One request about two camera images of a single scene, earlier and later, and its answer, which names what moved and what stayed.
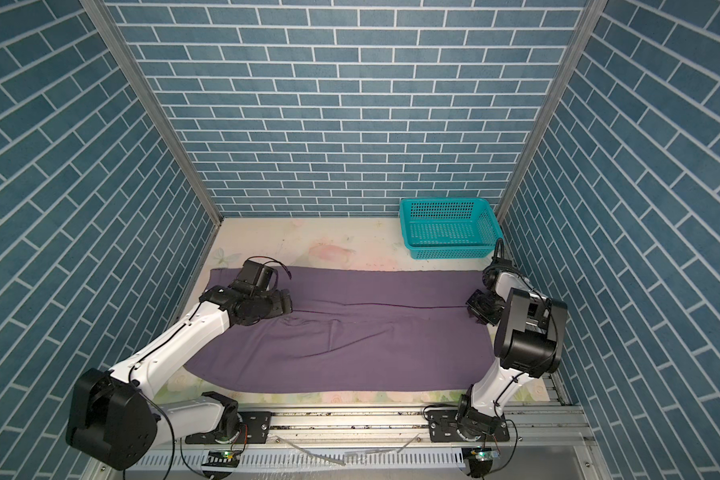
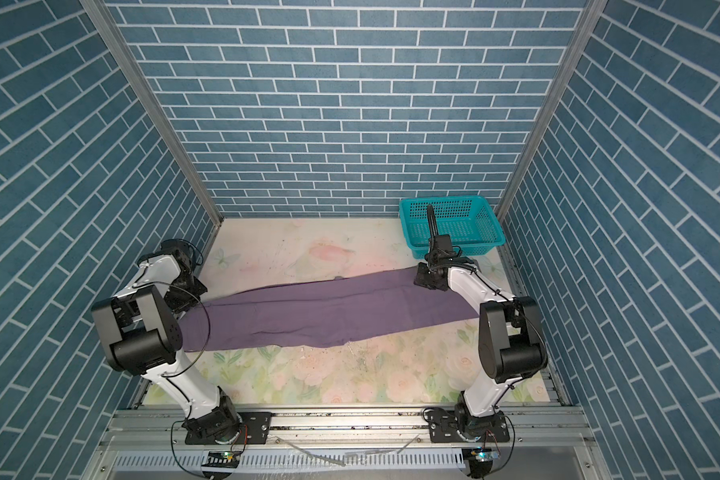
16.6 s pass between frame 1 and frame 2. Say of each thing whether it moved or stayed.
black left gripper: moved
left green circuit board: stayed
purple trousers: moved
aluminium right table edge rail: stayed
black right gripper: moved
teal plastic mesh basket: stayed
